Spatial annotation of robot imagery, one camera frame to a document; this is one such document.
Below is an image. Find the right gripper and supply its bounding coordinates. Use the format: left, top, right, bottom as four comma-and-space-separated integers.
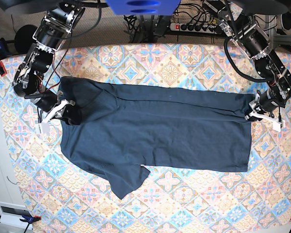
24, 91, 82, 133

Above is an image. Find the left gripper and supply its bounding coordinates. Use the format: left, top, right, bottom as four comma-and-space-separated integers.
245, 91, 285, 132

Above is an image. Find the dark blue t-shirt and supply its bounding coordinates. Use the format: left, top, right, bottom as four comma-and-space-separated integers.
59, 77, 254, 199

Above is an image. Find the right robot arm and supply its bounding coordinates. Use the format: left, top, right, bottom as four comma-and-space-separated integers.
0, 0, 85, 133

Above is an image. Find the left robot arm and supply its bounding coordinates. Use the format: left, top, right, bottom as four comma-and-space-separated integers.
216, 1, 291, 132

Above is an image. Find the patterned tablecloth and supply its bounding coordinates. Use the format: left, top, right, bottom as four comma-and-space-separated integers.
0, 44, 291, 233

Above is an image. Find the black round stool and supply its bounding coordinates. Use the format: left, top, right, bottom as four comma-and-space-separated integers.
14, 24, 37, 54

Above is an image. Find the blue orange clamp lower left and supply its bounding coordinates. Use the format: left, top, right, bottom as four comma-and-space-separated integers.
0, 214, 41, 230

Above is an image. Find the white power strip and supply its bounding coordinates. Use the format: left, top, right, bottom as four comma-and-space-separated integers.
169, 23, 222, 34

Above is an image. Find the white floor vent panel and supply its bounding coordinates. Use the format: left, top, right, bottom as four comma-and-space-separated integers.
0, 201, 30, 229

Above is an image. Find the aluminium frame post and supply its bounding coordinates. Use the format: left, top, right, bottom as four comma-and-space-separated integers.
264, 15, 277, 49

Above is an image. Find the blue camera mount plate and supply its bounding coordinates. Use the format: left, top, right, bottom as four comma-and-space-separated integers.
106, 0, 180, 16

